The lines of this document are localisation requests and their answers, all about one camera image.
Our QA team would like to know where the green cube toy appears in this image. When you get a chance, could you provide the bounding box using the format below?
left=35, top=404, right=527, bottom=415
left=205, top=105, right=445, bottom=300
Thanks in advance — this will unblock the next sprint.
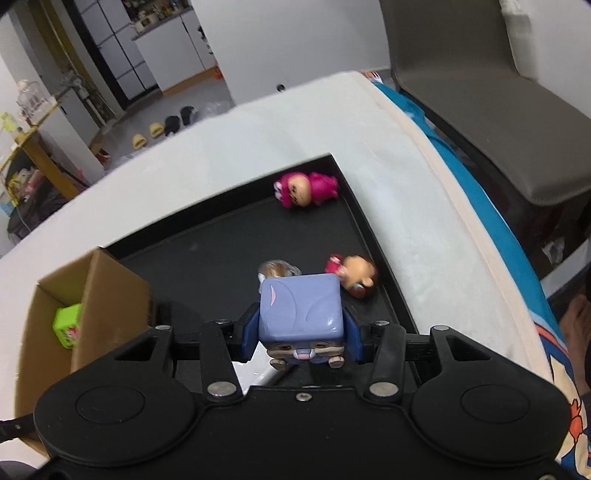
left=53, top=304, right=84, bottom=350

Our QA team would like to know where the purple cube animal toy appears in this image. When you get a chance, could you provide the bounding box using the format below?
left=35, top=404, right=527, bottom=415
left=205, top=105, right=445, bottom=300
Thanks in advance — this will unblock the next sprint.
left=257, top=273, right=348, bottom=369

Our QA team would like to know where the yellow wooden shelf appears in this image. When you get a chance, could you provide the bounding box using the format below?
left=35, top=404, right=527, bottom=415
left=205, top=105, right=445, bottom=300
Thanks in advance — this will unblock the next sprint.
left=0, top=88, right=93, bottom=204

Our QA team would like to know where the glass jar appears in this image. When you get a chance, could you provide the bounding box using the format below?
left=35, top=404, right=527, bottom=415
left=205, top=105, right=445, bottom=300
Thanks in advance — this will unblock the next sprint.
left=16, top=79, right=49, bottom=121

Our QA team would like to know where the black tray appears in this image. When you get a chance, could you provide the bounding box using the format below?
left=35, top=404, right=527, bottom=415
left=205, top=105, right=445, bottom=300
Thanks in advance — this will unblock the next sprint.
left=104, top=152, right=421, bottom=388

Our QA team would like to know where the brown-haired figurine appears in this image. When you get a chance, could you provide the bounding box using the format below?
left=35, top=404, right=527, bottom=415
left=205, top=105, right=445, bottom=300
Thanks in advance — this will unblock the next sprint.
left=324, top=254, right=380, bottom=300

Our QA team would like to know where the blue printed blanket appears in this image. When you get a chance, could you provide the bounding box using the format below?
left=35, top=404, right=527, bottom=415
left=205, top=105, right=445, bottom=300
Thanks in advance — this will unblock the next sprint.
left=365, top=69, right=591, bottom=480

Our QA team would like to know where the black grid glass door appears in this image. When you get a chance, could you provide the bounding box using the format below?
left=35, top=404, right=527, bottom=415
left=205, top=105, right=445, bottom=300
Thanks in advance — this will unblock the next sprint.
left=78, top=0, right=160, bottom=100

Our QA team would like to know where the cardboard box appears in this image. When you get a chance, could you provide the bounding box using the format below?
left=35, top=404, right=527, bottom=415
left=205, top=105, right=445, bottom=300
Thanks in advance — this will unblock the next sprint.
left=14, top=248, right=153, bottom=457

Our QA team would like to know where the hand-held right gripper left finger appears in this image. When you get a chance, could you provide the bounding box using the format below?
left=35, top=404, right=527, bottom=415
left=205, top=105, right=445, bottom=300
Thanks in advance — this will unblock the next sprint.
left=111, top=303, right=262, bottom=400

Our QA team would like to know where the white low cabinet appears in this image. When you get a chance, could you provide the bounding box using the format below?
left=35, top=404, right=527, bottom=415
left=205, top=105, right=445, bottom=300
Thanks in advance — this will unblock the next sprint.
left=60, top=85, right=116, bottom=148

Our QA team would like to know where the pink hooded figurine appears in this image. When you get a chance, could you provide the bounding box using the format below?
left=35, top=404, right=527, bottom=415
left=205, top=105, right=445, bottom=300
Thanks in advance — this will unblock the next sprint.
left=273, top=172, right=340, bottom=210

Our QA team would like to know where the grey chair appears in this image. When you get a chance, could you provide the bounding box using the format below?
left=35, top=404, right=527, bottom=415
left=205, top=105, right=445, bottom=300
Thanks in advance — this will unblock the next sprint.
left=379, top=0, right=591, bottom=278

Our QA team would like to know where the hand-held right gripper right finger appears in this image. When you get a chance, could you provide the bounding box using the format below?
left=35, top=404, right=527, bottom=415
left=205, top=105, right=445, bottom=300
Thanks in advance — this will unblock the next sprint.
left=347, top=307, right=490, bottom=400

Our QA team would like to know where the small tan figurine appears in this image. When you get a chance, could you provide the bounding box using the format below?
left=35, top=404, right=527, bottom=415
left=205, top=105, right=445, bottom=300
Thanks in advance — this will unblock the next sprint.
left=257, top=260, right=303, bottom=294

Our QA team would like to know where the white kitchen cabinet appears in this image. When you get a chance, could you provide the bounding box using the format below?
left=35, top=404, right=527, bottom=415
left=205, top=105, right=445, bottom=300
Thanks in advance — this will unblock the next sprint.
left=131, top=9, right=218, bottom=93

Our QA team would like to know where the black strap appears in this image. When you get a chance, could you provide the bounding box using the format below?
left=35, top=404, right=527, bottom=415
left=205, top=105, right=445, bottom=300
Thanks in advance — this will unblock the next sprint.
left=0, top=413, right=38, bottom=444

